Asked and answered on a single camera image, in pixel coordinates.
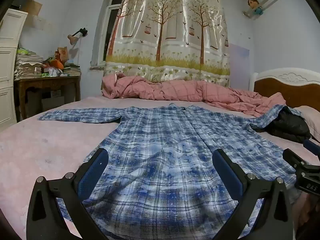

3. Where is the brown wooden desk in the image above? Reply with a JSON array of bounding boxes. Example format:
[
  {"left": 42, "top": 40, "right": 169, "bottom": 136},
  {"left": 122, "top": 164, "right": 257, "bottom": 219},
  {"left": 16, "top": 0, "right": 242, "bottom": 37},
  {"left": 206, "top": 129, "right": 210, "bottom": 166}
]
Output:
[{"left": 14, "top": 74, "right": 82, "bottom": 120}]

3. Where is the blue plaid shirt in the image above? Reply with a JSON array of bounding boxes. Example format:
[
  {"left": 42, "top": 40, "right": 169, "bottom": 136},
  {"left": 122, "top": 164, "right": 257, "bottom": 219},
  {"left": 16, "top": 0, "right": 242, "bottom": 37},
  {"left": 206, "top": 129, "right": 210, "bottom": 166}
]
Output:
[{"left": 37, "top": 102, "right": 304, "bottom": 240}]

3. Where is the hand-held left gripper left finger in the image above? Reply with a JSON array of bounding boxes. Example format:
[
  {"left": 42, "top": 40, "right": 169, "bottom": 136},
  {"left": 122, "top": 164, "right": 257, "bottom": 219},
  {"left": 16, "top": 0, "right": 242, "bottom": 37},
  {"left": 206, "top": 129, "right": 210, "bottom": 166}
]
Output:
[{"left": 26, "top": 147, "right": 109, "bottom": 240}]

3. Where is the small doll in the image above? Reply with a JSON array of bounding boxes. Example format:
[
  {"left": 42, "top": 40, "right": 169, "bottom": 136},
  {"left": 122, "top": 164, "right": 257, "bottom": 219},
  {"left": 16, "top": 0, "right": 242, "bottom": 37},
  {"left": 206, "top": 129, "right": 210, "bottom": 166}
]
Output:
[{"left": 247, "top": 0, "right": 265, "bottom": 15}]

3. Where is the box under desk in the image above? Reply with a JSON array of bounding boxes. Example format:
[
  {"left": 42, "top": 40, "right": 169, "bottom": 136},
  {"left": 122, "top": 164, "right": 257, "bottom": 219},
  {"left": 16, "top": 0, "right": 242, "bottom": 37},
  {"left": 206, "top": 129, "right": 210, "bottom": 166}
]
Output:
[{"left": 41, "top": 96, "right": 65, "bottom": 112}]

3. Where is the white and brown headboard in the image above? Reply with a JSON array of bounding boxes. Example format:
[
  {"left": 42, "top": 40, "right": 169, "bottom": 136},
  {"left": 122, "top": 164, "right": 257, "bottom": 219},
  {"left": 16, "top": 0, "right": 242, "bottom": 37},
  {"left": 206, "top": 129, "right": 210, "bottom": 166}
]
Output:
[{"left": 249, "top": 67, "right": 320, "bottom": 110}]

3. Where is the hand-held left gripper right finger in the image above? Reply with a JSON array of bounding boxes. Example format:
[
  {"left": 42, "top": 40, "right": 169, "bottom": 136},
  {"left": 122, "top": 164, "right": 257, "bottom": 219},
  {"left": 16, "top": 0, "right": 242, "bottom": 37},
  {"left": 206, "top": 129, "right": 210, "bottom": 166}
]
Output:
[{"left": 211, "top": 149, "right": 293, "bottom": 240}]

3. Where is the white framed window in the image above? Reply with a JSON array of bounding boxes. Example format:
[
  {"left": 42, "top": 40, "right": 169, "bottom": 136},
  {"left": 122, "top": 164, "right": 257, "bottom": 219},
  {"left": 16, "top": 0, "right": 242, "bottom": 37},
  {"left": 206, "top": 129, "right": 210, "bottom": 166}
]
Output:
[{"left": 91, "top": 0, "right": 128, "bottom": 67}]

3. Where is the black jacket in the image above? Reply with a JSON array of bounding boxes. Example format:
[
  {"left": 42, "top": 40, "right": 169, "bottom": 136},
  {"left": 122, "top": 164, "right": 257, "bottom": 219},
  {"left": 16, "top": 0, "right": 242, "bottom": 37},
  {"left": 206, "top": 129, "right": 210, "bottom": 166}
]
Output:
[{"left": 265, "top": 106, "right": 312, "bottom": 144}]

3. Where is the person's right hand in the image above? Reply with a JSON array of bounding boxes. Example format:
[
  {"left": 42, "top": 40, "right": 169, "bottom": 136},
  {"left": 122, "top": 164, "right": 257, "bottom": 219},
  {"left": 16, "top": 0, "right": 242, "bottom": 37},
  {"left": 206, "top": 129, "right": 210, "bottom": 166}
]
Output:
[{"left": 296, "top": 194, "right": 319, "bottom": 239}]

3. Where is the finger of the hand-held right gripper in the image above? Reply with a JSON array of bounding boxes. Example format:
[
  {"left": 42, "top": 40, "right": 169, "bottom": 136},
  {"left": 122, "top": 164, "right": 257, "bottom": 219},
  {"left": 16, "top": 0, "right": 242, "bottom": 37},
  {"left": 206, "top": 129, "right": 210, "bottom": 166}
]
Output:
[
  {"left": 282, "top": 149, "right": 306, "bottom": 168},
  {"left": 303, "top": 139, "right": 320, "bottom": 156}
]

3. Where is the stack of papers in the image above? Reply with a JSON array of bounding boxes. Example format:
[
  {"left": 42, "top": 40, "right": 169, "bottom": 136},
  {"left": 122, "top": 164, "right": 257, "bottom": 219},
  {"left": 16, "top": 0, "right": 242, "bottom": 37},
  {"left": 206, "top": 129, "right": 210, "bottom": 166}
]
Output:
[{"left": 14, "top": 47, "right": 44, "bottom": 80}]

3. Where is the white cabinet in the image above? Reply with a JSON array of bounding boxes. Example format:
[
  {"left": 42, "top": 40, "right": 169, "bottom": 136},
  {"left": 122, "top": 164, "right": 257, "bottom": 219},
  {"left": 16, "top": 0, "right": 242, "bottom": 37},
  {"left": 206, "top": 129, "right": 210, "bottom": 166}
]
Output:
[{"left": 0, "top": 8, "right": 28, "bottom": 130}]

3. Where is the pink quilt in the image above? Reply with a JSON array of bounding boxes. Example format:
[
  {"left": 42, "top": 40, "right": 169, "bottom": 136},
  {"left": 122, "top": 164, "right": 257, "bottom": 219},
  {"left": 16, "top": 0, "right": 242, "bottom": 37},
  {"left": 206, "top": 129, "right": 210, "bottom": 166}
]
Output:
[{"left": 101, "top": 73, "right": 287, "bottom": 117}]

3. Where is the cardboard piece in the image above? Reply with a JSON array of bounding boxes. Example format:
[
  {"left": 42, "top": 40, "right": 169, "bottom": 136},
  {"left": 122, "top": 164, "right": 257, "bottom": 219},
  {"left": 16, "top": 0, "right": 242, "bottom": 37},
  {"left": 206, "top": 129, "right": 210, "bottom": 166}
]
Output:
[{"left": 21, "top": 0, "right": 43, "bottom": 18}]

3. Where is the tree print curtain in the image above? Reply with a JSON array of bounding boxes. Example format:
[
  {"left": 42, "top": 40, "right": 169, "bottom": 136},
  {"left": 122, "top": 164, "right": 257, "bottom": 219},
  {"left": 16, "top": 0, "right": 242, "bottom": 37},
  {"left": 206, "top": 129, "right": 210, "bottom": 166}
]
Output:
[{"left": 104, "top": 0, "right": 231, "bottom": 83}]

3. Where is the stack of books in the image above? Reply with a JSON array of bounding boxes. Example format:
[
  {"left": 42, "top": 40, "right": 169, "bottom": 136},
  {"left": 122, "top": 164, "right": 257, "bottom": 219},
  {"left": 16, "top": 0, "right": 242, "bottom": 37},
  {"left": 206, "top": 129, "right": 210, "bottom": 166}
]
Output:
[{"left": 62, "top": 64, "right": 82, "bottom": 77}]

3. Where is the pale purple board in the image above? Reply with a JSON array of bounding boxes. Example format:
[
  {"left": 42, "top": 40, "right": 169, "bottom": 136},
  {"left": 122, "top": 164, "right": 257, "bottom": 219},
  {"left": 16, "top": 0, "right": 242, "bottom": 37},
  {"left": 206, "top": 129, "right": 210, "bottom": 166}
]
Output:
[{"left": 229, "top": 42, "right": 250, "bottom": 90}]

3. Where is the stuffed toy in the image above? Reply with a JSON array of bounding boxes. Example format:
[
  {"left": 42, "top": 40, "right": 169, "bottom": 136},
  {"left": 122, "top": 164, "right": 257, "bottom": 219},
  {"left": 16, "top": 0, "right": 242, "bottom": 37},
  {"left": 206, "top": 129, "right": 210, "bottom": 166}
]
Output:
[{"left": 55, "top": 46, "right": 69, "bottom": 64}]

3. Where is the pink pillow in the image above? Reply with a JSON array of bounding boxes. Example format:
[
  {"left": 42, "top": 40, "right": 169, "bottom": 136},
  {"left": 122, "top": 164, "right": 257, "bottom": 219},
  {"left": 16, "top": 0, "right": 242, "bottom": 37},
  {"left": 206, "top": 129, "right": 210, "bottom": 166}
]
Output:
[{"left": 292, "top": 105, "right": 320, "bottom": 143}]

